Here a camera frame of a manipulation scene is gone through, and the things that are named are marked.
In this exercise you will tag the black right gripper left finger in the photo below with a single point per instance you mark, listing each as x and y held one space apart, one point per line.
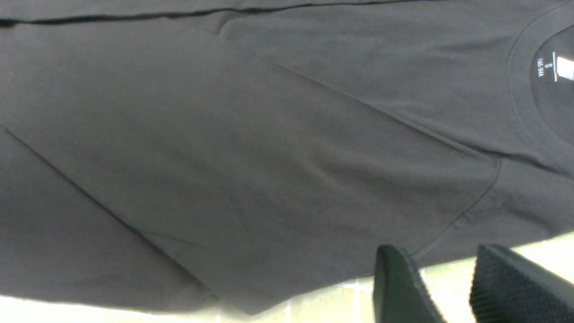
399 294

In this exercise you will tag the dark gray long-sleeve top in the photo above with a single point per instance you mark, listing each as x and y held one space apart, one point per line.
157 154

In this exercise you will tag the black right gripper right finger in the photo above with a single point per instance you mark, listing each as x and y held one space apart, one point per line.
509 288

